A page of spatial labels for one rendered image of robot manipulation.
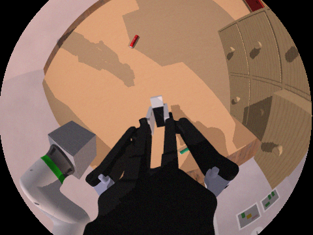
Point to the brown wooden drawer front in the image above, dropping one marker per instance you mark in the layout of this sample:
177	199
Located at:
262	46
262	93
287	136
294	70
240	97
235	50

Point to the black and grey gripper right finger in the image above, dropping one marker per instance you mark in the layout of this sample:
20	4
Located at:
219	171

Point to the small wooden chest of drawers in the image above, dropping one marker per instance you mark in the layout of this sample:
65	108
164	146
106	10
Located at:
281	84

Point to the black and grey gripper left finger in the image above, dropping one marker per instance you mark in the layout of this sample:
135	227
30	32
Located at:
129	157

